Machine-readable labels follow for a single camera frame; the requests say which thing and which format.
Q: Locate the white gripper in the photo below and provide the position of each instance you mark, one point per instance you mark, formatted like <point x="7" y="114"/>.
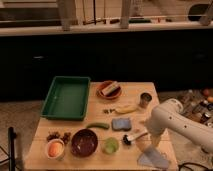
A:
<point x="155" y="134"/>

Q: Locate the white dish brush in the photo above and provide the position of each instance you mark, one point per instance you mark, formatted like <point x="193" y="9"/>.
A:
<point x="129" y="138"/>

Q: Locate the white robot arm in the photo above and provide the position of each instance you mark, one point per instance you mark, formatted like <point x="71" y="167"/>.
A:
<point x="167" y="115"/>

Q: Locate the green plastic tray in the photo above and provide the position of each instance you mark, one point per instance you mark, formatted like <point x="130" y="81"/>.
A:
<point x="67" y="98"/>

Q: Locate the grey folded cloth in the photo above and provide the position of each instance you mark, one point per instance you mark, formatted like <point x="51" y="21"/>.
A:
<point x="153" y="158"/>

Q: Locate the yellow banana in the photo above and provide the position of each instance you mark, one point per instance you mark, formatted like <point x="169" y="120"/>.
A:
<point x="126" y="109"/>

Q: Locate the metal cup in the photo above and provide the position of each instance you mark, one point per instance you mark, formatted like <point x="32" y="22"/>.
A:
<point x="145" y="99"/>

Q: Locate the blue sponge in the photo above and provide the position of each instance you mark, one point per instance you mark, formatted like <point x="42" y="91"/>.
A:
<point x="121" y="124"/>

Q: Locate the green cup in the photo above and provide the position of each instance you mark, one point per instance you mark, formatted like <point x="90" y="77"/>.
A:
<point x="110" y="145"/>

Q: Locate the spice jar rack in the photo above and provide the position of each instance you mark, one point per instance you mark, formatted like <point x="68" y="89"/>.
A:
<point x="196" y="107"/>

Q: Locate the small dark item by banana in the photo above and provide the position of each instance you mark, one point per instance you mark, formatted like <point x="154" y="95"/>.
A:
<point x="108" y="111"/>

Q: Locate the green cucumber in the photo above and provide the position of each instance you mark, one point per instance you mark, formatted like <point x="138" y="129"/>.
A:
<point x="98" y="125"/>

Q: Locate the wooden block on plate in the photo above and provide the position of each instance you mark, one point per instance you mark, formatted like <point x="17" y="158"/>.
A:
<point x="110" y="88"/>

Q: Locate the dark red bowl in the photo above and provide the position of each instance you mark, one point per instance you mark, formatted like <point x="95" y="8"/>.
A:
<point x="84" y="143"/>

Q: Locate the white cup with orange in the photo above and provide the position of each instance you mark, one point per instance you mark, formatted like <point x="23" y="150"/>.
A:
<point x="55" y="149"/>

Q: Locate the black stand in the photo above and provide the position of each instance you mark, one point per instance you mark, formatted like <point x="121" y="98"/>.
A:
<point x="11" y="150"/>

